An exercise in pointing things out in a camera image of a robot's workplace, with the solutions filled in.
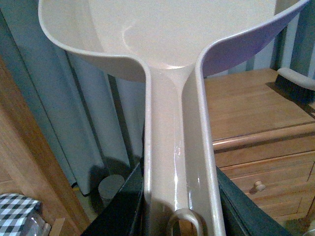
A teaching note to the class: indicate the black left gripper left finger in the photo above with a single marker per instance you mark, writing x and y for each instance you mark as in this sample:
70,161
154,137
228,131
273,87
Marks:
122,217

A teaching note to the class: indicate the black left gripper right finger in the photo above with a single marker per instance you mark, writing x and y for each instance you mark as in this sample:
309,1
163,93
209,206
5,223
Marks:
242,217

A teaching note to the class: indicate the beige hand brush black bristles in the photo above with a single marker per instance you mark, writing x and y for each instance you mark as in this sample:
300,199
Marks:
298,87

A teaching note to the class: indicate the beige plastic dustpan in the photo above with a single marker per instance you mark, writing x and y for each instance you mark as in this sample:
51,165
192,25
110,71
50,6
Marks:
171,46

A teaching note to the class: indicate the white round trash bin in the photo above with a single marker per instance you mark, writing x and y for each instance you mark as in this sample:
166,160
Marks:
109,187

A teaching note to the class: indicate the round wooden drawer knob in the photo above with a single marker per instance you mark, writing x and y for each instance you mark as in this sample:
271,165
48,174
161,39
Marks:
257,187

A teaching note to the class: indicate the wooden nightstand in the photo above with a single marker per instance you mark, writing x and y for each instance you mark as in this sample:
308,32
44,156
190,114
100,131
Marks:
260,135

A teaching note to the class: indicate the black white checkered bedsheet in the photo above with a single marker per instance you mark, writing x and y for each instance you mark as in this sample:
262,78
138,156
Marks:
14,211

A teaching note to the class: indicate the wooden bed frame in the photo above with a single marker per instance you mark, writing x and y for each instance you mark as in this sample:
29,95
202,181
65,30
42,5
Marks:
29,167

